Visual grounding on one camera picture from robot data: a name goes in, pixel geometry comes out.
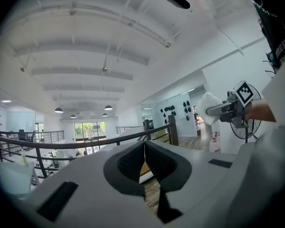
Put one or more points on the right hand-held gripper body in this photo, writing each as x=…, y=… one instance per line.
x=242, y=96

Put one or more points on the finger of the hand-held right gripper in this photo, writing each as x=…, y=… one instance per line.
x=216, y=110
x=225, y=118

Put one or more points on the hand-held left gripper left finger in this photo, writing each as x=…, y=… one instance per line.
x=123, y=174

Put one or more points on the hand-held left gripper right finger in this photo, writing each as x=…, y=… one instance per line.
x=171, y=172

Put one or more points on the white paper towel sheet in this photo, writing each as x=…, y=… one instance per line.
x=207, y=103

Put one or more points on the person's right forearm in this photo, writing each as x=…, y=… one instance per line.
x=259, y=111

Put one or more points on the clear bottle with red label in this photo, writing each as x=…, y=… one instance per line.
x=216, y=139

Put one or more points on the black standing fan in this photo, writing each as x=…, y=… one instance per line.
x=251, y=127

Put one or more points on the row of black helmets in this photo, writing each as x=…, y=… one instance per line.
x=186, y=109

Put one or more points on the large window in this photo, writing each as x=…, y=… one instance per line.
x=89, y=130

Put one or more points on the person's black printed shirt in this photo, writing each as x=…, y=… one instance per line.
x=275, y=20

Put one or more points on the pale blue desk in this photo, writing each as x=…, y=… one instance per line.
x=12, y=177

